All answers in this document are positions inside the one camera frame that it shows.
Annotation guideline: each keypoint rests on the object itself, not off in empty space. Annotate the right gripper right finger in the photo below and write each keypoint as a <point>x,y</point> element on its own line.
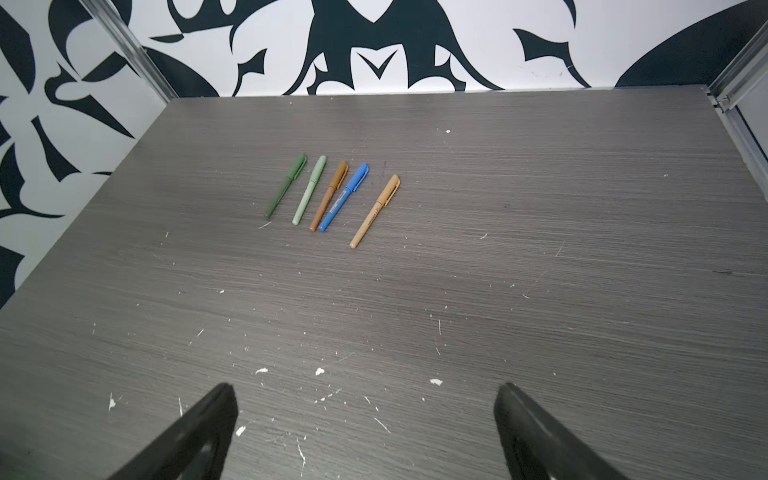
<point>537,446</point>

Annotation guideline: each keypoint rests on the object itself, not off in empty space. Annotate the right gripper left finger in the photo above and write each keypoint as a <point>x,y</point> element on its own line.
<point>195,446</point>

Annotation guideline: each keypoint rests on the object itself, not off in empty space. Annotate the tan pen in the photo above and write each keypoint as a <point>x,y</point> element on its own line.
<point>381,202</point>
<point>337,178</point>

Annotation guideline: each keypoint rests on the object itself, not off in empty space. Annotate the green pen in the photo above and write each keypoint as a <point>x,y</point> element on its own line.
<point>293,172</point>
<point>313,181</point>

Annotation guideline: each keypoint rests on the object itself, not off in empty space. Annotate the blue pen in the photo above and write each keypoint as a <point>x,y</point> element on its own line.
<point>350,188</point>

